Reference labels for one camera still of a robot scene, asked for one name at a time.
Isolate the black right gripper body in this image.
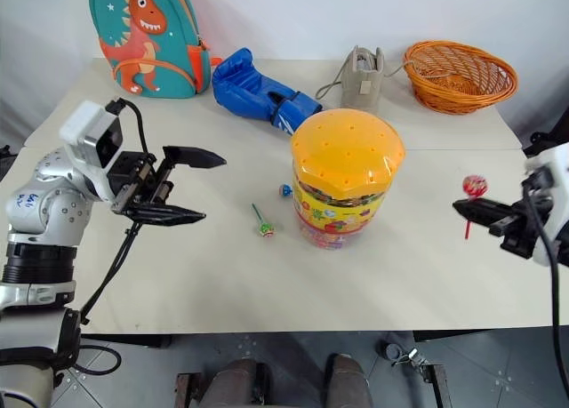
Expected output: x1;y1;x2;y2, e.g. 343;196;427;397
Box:
487;200;555;260

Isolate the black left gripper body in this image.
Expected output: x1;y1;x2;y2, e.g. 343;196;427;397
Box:
106;151;175;214

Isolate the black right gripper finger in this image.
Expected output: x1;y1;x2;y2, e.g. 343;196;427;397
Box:
452;197;517;219
461;213;513;232

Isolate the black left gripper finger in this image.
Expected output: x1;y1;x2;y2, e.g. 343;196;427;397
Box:
118;202;207;228
161;145;228;171

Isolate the red lollipop with red stick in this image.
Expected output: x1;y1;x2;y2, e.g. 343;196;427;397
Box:
461;174;490;240

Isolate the clear colourful lollipop jar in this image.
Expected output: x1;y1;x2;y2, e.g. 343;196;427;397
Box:
292;176;389;252

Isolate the orange-yellow perforated jar lid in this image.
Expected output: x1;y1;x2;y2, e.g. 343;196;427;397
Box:
290;107;408;196

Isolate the blue boxing glove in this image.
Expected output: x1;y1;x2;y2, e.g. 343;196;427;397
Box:
211;47;325;138

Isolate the black stand beside table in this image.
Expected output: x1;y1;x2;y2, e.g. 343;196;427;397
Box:
521;113;569;159

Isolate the green lollipop with green stick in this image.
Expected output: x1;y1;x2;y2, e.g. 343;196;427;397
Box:
251;203;277;239

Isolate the teal dinosaur backpack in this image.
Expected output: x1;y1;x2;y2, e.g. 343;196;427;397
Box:
88;0;223;100

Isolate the dark object at table edge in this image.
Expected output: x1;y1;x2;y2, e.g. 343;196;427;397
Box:
0;144;20;183

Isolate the orange wicker basket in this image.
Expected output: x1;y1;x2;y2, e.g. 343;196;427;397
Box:
402;39;520;116

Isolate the dark rounded shape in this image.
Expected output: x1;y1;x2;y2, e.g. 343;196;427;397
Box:
198;357;269;408
325;353;375;408

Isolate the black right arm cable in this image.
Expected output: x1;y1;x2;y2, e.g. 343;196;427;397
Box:
520;166;569;408

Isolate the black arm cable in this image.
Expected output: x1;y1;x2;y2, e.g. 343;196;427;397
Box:
520;166;569;408
78;97;157;325

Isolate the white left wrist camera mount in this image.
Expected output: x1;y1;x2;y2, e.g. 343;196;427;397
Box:
59;100;127;170

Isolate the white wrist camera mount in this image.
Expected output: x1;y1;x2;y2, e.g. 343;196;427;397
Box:
59;100;127;170
525;140;569;268

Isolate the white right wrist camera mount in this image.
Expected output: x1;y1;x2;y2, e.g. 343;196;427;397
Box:
525;140;569;268

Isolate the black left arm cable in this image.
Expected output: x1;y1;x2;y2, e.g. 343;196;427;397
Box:
78;97;157;325

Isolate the black floor cable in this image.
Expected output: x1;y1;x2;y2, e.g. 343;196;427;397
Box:
77;344;123;375

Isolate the metal clamp bracket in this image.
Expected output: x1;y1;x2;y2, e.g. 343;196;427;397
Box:
391;346;451;408

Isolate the beige small strap bag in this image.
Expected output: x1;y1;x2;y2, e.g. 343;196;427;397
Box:
315;44;409;114

